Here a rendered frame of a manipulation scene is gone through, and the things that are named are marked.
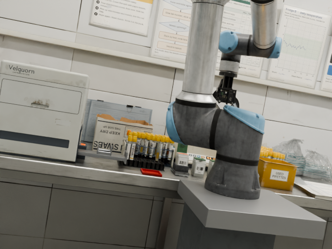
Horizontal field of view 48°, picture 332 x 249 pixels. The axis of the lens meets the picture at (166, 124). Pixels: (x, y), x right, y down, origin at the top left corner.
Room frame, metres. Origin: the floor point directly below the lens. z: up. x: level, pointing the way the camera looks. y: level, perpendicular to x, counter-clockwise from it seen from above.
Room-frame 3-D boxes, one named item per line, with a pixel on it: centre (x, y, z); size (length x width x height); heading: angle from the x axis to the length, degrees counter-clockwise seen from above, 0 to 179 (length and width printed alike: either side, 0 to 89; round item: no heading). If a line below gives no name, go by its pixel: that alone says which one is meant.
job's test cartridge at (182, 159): (1.38, -0.08, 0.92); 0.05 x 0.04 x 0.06; 10
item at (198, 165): (1.41, -0.15, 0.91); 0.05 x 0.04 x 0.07; 11
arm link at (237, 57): (1.45, -0.20, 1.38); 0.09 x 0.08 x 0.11; 162
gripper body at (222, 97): (1.45, -0.21, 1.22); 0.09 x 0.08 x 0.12; 179
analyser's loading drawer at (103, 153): (1.29, 0.22, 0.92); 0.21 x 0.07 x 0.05; 101
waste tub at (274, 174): (1.47, -0.45, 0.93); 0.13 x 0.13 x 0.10; 8
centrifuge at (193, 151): (1.71, -0.17, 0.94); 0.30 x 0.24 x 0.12; 2
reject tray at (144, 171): (1.29, 0.02, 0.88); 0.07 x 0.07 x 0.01; 11
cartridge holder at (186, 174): (1.38, -0.08, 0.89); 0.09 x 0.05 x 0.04; 10
